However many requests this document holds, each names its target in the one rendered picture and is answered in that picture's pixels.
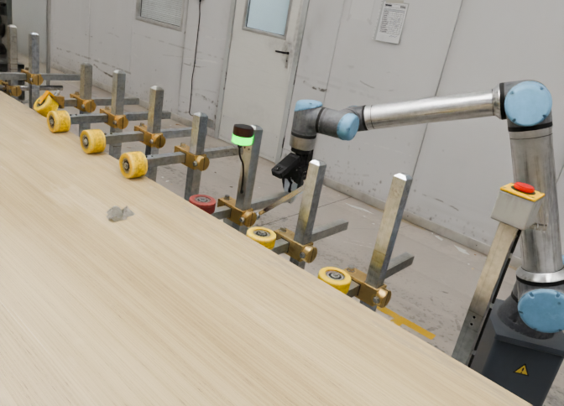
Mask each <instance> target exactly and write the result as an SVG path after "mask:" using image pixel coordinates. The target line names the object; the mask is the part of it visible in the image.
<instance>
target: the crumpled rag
mask: <svg viewBox="0 0 564 406"><path fill-rule="evenodd" d="M106 213H107V214H108V215H107V219H108V220H110V219H112V220H113V221H121V220H125V219H126V218H127V217H128V216H133V215H135V213H133V212H132V211H131V210H130V209H129V208H128V206H125V207H124V208H123V209H121V208H120V207H119V206H113V207H112V208H110V209H109V210H108V211H107V212H106ZM126 220H127V219H126Z"/></svg>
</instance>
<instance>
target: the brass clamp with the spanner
mask: <svg viewBox="0 0 564 406"><path fill-rule="evenodd" d="M235 204H236V200H235V199H233V198H232V197H230V200H224V197H223V198H220V199H218V202H217V207H219V206H227V207H229V208H231V213H230V217H228V218H227V219H228V220H230V221H233V222H234V223H236V224H238V225H239V226H243V225H245V226H247V227H250V226H252V225H253V224H254V223H255V222H256V219H257V215H256V214H255V213H254V212H253V209H252V208H251V207H250V209H247V210H243V211H242V210H240V209H239V208H237V207H236V206H235Z"/></svg>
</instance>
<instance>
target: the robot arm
mask: <svg viewBox="0 0 564 406"><path fill-rule="evenodd" d="M551 108H552V97H551V93H550V92H549V90H548V89H547V88H546V87H545V86H544V85H543V84H542V83H540V82H539V81H533V80H523V81H508V82H502V83H498V85H496V87H494V88H493V89H488V90H482V91H470V92H463V93H457V94H451V95H445V96H433V97H426V98H420V99H413V100H407V101H395V102H388V103H382V104H375V105H364V106H350V107H347V108H345V109H342V110H340V111H338V110H334V109H331V108H327V107H322V103H321V102H320V101H315V100H299V101H298V102H297V103H296V104H295V110H294V117H293V122H292V128H291V134H290V143H289V145H290V146H291V151H292V152H294V153H295V154H293V153H289V154H288V155H287V156H286V157H285V158H283V159H282V160H281V161H280V162H279V163H277V164H276V165H275V166H274V167H273V168H272V169H271V171H272V175H273V176H275V177H277V178H279V179H282V183H283V188H284V191H288V192H292V191H294V190H296V189H298V188H299V187H301V186H302V185H303V184H304V181H303V180H305V179H306V175H307V170H308V166H309V162H311V161H312V156H313V151H314V147H315V143H316V134H317V133H320V134H324V135H327V136H330V137H334V138H340V139H341V140H347V141H350V140H352V139H353V138H354V137H355V135H356V133H357V132H361V131H368V130H371V129H378V128H392V127H400V126H408V125H416V124H423V123H431V122H445V121H454V120H462V119H469V118H477V117H491V116H496V117H497V118H499V119H500V120H505V119H507V124H508V132H509V139H510V148H511V157H512V166H513V175H514V183H516V182H521V183H525V184H528V185H531V186H533V187H534V188H535V190H536V191H539V192H541V193H544V194H545V196H543V197H544V198H543V201H542V203H541V205H540V209H539V211H538V214H537V216H536V219H535V222H534V224H533V225H531V226H529V227H528V228H526V229H525V230H524V231H522V232H521V233H520V252H521V262H522V265H521V266H520V267H519V268H517V270H516V281H515V284H514V287H513V290H512V292H511V295H510V296H509V297H508V298H507V299H506V300H505V301H504V302H503V303H502V304H501V305H500V306H499V309H498V312H497V314H498V317H499V318H500V319H501V321H502V322H503V323H505V324H506V325H507V326H508V327H509V328H510V329H512V330H514V331H516V332H518V333H520V334H522V335H524V336H528V337H531V338H535V339H539V340H548V339H551V338H552V337H553V336H554V335H555V333H556V332H559V331H563V330H564V255H562V252H561V232H560V221H559V210H558V199H557V189H556V168H555V158H554V147H553V137H552V127H553V123H552V111H551ZM294 182H295V183H294Z"/></svg>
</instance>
